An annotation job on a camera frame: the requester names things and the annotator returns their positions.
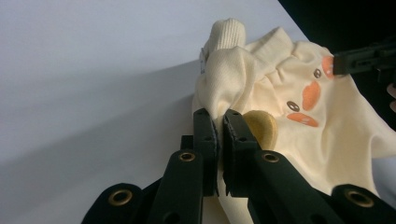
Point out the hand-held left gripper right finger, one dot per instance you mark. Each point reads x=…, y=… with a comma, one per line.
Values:
x=238, y=155

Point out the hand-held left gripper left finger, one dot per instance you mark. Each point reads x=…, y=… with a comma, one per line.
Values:
x=204, y=149

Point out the cream baby garment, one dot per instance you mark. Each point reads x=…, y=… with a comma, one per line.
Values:
x=327, y=124

